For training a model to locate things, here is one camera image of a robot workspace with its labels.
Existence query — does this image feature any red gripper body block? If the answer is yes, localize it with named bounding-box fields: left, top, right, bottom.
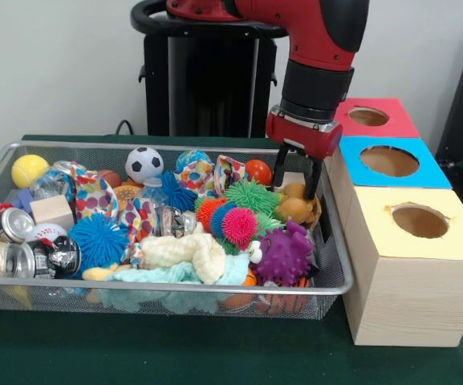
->
left=266, top=104, right=343, bottom=158

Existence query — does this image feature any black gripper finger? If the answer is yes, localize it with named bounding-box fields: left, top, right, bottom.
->
left=270, top=144, right=294, bottom=193
left=303, top=154, right=323, bottom=201

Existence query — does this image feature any brown teddy bear plush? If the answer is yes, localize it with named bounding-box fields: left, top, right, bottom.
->
left=274, top=182, right=323, bottom=225

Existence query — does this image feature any wooden three-hole box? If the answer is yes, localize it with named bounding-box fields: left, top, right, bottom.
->
left=314, top=95, right=463, bottom=348

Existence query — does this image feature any metal mesh bin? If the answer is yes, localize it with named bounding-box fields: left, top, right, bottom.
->
left=0, top=140, right=355, bottom=321

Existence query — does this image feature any orange-red smooth ball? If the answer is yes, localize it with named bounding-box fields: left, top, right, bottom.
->
left=245, top=159, right=274, bottom=188

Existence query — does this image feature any green spiky ball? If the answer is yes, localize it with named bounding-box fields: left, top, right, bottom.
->
left=225, top=179, right=282, bottom=217

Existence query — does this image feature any pink spiky ball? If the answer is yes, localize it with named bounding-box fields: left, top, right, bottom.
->
left=221, top=207, right=259, bottom=245

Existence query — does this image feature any purple spiky monster toy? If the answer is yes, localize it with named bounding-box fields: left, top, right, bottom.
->
left=249, top=219, right=316, bottom=286

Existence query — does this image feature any cream fleece cloth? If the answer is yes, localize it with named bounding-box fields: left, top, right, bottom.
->
left=139, top=232, right=227, bottom=286

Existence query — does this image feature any black and white soccer ball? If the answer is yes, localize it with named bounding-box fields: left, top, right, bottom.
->
left=124, top=146, right=164, bottom=180

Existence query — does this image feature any large blue spiky ball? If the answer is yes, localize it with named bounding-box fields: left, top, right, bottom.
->
left=67, top=212, right=131, bottom=269

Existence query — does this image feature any dark green table cloth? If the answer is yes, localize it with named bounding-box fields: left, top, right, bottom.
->
left=0, top=134, right=463, bottom=385

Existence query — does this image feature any white baseball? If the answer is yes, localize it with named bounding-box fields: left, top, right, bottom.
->
left=24, top=222, right=68, bottom=244

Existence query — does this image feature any yellow tennis ball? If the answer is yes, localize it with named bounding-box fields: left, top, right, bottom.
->
left=10, top=154, right=51, bottom=189

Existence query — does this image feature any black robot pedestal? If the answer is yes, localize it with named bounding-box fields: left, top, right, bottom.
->
left=130, top=0, right=288, bottom=140

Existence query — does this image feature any black power cable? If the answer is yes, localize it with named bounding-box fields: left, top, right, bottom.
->
left=115, top=119, right=136, bottom=137

